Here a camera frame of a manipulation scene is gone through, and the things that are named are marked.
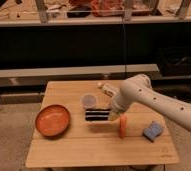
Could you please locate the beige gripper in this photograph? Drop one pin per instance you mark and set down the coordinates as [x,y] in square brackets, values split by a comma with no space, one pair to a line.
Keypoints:
[113,114]

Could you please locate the black striped eraser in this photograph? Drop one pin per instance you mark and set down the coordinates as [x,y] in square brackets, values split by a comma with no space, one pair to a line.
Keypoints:
[97,114]

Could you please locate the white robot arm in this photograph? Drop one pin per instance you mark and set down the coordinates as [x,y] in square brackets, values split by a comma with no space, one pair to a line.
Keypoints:
[138,89]

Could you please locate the orange carrot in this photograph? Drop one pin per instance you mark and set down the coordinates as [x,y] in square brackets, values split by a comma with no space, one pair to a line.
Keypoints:
[122,126]

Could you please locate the white bottle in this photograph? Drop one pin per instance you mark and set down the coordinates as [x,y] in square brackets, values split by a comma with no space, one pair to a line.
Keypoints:
[107,89]

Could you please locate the blue sponge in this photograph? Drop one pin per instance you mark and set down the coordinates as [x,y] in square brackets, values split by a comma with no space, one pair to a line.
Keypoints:
[153,131]

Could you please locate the wooden table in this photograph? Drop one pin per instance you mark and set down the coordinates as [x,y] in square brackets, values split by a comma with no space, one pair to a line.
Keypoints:
[97,143]

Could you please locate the orange plate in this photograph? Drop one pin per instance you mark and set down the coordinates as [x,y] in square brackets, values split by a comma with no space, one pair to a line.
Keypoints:
[52,120]

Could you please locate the metal rail beam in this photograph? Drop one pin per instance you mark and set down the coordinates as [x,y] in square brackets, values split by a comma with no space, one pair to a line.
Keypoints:
[40,76]

